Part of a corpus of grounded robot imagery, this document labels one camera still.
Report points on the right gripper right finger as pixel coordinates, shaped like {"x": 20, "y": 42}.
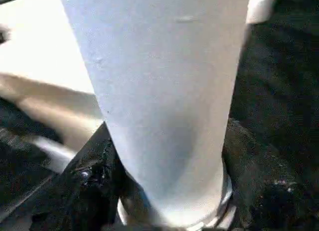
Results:
{"x": 269, "y": 203}

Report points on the white plastic table top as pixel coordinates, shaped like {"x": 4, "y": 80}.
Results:
{"x": 45, "y": 54}

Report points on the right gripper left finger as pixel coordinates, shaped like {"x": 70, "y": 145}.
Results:
{"x": 94, "y": 191}

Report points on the black glossy mat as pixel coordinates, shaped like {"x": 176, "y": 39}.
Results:
{"x": 279, "y": 91}

